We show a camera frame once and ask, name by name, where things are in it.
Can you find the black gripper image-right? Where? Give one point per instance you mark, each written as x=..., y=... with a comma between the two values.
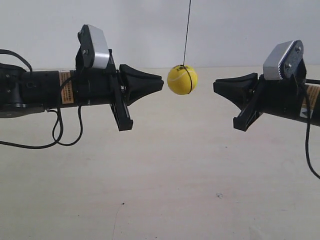
x=286, y=99

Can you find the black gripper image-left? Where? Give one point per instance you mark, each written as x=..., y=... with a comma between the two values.
x=116, y=88

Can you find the yellow tennis ball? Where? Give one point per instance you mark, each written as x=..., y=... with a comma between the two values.
x=182, y=79

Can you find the silver wrist camera image-right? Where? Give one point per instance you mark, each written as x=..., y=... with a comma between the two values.
x=284, y=61

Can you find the silver wrist camera image-left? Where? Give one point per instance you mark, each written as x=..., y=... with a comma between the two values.
x=93, y=47

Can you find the black cable image-right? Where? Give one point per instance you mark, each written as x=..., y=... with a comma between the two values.
x=310, y=130

